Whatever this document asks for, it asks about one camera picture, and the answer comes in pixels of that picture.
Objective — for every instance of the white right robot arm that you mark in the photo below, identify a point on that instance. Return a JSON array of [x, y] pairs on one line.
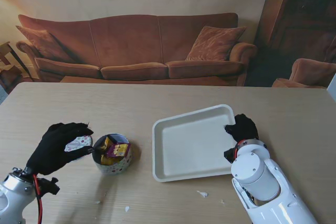
[[252, 171]]

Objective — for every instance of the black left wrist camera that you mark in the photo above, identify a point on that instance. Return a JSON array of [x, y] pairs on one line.
[[50, 186]]

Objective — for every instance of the wooden side chair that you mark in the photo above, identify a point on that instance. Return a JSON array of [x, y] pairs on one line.
[[5, 51]]

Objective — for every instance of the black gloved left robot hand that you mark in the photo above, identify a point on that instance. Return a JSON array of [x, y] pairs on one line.
[[52, 148]]

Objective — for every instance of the black and orange cookie packet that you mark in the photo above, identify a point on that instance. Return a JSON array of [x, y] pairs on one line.
[[106, 142]]

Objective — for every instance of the round polka dot box lid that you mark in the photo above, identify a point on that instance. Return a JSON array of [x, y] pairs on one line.
[[81, 141]]

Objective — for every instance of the beige rectangular tray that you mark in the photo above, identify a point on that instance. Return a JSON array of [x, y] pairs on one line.
[[189, 150]]

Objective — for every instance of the small white paper scrap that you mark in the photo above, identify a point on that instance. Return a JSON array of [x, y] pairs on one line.
[[98, 202], [203, 194], [127, 208], [105, 193]]

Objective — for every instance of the patterned red sofa cushion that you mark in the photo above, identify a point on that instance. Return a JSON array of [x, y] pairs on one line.
[[212, 43]]

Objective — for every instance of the red brown armchair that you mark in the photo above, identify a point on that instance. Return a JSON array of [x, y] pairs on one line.
[[312, 72]]

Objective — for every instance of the dark wooden cabinet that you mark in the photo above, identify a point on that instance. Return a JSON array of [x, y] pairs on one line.
[[294, 19]]

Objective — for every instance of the purple cookie packet yellow print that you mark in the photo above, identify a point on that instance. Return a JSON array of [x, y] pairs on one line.
[[116, 150]]

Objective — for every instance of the round polka dot cookie box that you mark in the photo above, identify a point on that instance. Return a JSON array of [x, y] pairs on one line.
[[115, 169]]

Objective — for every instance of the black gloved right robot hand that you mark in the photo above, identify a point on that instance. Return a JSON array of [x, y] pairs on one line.
[[244, 129]]

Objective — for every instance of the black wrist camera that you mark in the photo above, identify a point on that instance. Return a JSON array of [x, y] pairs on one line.
[[229, 155], [50, 186]]

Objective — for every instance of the plain red sofa cushion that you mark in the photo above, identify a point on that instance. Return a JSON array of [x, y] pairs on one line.
[[39, 40]]

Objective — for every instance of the red brown sofa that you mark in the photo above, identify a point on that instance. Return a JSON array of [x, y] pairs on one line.
[[126, 40]]

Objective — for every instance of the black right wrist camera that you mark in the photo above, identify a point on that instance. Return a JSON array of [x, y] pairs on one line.
[[229, 155]]

